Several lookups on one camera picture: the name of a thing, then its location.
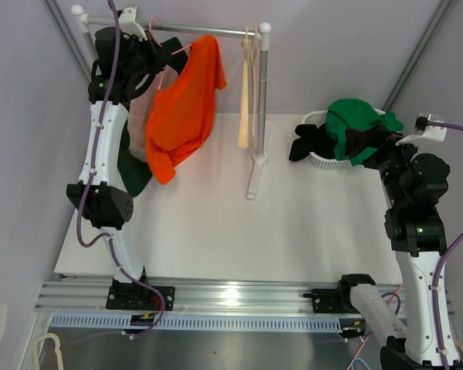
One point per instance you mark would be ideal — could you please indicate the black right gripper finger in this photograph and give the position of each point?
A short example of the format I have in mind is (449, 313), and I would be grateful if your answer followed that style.
(382, 136)
(359, 141)

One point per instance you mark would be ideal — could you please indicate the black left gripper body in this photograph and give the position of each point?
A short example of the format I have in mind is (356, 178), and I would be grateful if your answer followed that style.
(142, 58)

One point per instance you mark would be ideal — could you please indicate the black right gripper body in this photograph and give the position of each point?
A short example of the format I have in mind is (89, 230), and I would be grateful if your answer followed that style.
(391, 161)

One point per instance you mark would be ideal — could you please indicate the black t shirt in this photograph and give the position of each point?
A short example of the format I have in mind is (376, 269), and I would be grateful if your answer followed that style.
(311, 139)

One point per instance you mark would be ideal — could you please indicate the pink wire hanger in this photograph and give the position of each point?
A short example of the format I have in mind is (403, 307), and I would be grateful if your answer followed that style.
(161, 55)

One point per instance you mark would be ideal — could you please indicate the orange t shirt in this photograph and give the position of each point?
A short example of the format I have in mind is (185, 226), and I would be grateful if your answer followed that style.
(183, 114)

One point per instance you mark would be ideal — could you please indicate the beige plastic hanger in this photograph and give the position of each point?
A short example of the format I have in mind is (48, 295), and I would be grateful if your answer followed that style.
(244, 115)
(254, 69)

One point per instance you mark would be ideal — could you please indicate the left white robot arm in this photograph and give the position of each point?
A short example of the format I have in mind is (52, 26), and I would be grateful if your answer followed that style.
(103, 208)

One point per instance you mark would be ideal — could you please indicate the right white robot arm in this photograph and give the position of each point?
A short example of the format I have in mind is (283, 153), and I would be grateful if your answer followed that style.
(418, 240)

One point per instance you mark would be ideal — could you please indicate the pale pink t shirt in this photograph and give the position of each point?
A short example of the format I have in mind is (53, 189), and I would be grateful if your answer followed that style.
(141, 108)

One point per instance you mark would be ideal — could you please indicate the dark green t shirt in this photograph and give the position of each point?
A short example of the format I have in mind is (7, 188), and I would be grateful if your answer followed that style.
(135, 174)

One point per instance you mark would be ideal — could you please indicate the blue hanger on floor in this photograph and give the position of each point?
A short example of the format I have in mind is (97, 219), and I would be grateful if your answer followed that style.
(357, 364)

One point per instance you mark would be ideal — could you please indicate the white plastic basket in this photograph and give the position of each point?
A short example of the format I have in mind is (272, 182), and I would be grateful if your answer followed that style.
(318, 118)

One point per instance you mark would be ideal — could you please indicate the silver clothes rack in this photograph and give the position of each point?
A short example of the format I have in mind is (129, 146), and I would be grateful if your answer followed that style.
(260, 157)

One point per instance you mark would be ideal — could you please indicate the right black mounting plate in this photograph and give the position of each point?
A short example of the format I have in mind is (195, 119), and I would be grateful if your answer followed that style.
(330, 301)

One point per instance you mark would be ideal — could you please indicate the black mounting plate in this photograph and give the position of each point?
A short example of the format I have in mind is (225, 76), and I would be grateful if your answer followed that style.
(330, 301)
(132, 297)

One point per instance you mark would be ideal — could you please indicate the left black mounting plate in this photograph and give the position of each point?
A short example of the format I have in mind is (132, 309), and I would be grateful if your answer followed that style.
(132, 297)

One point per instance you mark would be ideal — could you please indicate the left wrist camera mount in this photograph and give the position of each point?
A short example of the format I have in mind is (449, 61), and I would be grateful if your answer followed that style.
(129, 23)

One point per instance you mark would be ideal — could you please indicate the white slotted cable duct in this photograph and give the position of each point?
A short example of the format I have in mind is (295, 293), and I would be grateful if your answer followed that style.
(198, 322)

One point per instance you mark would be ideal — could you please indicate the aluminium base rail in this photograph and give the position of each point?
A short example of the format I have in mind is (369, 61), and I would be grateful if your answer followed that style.
(193, 296)

